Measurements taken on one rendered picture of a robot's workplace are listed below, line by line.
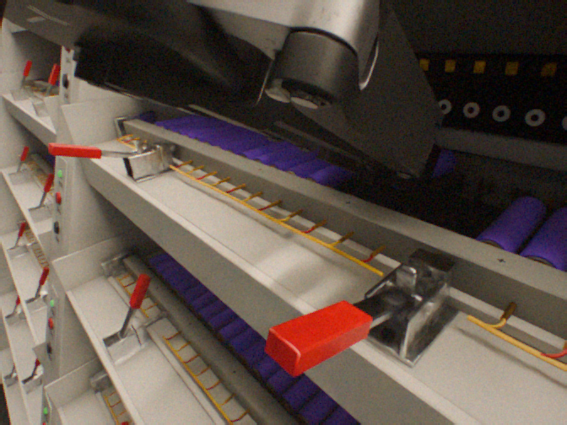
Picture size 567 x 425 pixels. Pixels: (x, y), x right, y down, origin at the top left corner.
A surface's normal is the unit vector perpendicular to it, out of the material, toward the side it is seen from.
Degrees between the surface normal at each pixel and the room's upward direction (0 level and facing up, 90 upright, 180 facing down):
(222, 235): 21
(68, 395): 90
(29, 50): 90
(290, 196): 111
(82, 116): 90
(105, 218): 90
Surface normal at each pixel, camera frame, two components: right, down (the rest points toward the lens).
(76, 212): 0.68, 0.32
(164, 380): -0.05, -0.88
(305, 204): -0.73, 0.36
